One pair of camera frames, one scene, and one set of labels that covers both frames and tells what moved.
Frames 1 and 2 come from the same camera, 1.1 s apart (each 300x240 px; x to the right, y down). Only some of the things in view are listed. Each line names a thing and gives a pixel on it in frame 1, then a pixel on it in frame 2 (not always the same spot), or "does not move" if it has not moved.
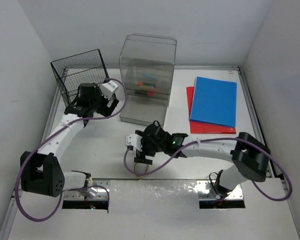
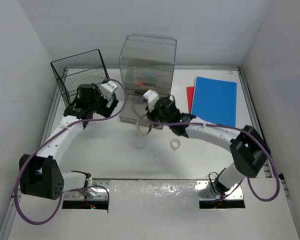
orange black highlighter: [142, 83] does not move
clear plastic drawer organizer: [145, 68] does not move
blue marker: [148, 75] does not move
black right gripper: [140, 156] to [154, 110]
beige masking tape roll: [140, 168] to [144, 125]
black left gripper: [105, 110] does not move
